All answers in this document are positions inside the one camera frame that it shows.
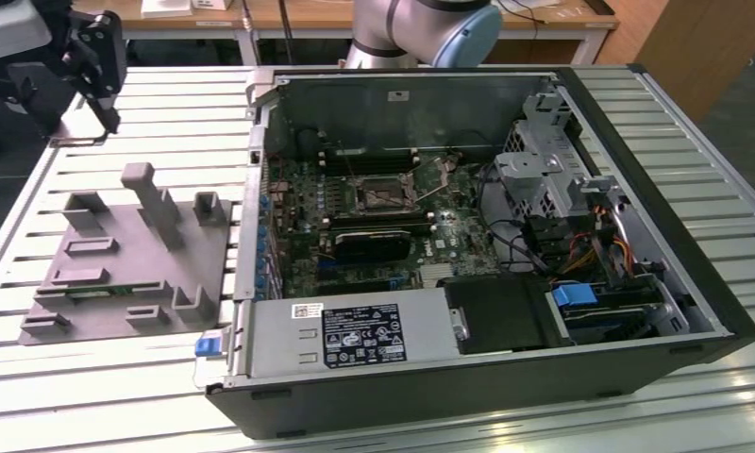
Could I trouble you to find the green RAM stick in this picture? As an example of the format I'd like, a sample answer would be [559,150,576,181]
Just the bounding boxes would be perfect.
[66,284,134,299]

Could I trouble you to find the black RAM slot bank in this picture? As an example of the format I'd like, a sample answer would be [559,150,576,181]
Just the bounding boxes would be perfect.
[327,212,433,233]
[320,146,419,176]

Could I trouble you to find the metal socket cover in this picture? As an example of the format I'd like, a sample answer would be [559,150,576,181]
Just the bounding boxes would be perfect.
[433,153,461,182]

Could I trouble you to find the blue disk carrier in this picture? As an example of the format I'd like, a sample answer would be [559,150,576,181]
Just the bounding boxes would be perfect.
[548,281,600,311]

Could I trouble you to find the brown wooden cabinet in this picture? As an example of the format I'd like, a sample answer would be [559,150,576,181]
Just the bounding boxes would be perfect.
[592,0,755,125]

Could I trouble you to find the green motherboard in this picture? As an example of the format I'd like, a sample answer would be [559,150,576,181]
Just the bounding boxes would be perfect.
[264,150,503,299]

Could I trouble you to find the black wire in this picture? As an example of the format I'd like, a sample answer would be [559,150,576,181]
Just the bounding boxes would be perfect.
[484,215,550,277]

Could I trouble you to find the white box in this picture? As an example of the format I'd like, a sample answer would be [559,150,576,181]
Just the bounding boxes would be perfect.
[140,0,197,18]

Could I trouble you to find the wooden desk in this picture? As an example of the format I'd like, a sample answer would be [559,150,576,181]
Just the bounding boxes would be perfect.
[118,0,619,67]

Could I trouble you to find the black open PC case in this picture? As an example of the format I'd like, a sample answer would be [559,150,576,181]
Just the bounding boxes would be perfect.
[202,62,755,428]

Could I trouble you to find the blue case latch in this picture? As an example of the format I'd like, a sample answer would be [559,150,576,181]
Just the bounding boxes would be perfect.
[193,331,226,358]

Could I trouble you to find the silver chipset heatsink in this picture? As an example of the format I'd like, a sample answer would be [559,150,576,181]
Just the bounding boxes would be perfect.
[416,262,459,287]

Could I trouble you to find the grey metal disk bay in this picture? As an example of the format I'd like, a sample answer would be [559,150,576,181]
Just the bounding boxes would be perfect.
[492,92,627,220]

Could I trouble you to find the CPU socket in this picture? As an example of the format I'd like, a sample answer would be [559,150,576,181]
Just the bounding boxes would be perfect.
[347,176,417,214]

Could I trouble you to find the black plastic shroud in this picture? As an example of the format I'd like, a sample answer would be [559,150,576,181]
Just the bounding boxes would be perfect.
[441,272,570,356]

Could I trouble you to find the grey parts rack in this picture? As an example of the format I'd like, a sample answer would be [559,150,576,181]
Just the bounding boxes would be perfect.
[16,161,245,348]

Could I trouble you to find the thin wire locking lever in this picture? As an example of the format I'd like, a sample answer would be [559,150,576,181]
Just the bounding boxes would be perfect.
[412,176,455,204]

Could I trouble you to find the grey power supply unit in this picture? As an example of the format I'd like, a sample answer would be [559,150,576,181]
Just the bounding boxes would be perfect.
[224,288,464,380]

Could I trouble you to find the orange and yellow wires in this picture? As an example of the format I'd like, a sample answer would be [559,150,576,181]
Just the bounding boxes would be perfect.
[559,202,640,277]

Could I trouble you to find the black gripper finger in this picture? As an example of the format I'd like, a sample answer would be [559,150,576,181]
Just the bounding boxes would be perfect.
[86,92,122,138]

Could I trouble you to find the black printed label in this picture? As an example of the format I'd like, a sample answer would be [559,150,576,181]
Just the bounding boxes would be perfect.
[321,302,408,370]

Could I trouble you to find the black graphics card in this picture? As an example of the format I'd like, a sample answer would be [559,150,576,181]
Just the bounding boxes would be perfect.
[333,229,411,264]

